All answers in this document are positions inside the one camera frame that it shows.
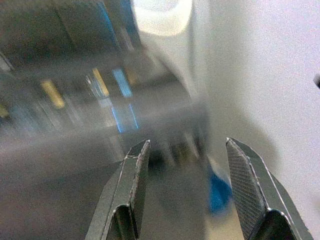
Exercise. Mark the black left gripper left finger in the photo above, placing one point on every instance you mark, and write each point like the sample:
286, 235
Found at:
120, 195

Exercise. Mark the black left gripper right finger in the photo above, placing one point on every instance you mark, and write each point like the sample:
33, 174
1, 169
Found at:
252, 200

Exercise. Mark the blue plastic item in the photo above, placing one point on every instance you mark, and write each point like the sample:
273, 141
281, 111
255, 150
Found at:
218, 195

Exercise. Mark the white cylinder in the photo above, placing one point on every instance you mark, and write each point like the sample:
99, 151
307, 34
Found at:
162, 15

